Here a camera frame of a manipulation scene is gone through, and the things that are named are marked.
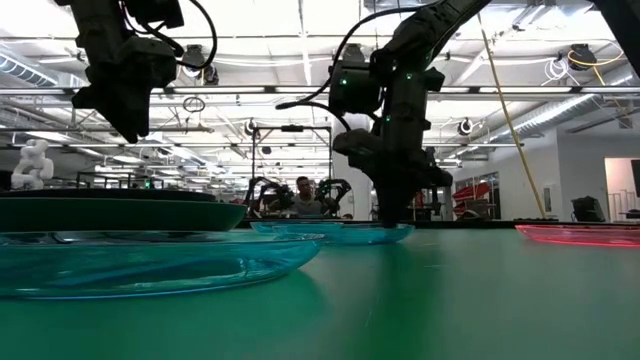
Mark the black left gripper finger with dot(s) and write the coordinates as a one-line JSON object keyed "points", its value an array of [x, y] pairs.
{"points": [[131, 122]]}

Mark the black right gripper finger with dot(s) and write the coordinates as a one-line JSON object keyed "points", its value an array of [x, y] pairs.
{"points": [[386, 202], [404, 200]]}

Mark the clear blue plastic plate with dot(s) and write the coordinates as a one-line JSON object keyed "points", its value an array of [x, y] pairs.
{"points": [[150, 265], [310, 234]]}

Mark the clear pink plastic plate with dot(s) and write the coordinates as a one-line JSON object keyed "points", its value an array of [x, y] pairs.
{"points": [[575, 235]]}

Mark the background black robot arm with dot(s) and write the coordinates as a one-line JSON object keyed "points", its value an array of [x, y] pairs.
{"points": [[332, 189], [285, 192]]}

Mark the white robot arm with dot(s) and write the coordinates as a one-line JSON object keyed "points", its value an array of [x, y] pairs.
{"points": [[32, 165]]}

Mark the white room column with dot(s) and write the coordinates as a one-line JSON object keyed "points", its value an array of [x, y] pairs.
{"points": [[360, 200]]}

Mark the red shelf bins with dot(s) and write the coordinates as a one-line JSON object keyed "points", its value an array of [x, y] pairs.
{"points": [[470, 192]]}

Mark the person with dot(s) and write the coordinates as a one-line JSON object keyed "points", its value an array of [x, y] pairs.
{"points": [[305, 202]]}

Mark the large dark green plate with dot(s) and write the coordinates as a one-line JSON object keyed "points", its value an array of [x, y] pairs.
{"points": [[125, 215]]}

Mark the black office chair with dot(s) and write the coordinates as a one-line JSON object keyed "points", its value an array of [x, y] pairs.
{"points": [[587, 210]]}

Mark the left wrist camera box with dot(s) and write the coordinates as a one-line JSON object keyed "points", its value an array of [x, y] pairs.
{"points": [[155, 12]]}

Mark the black aluminium table frame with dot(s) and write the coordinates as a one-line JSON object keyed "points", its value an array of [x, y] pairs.
{"points": [[475, 224]]}

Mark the background black gantry frame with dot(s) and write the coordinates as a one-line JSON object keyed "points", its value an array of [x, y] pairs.
{"points": [[292, 128]]}

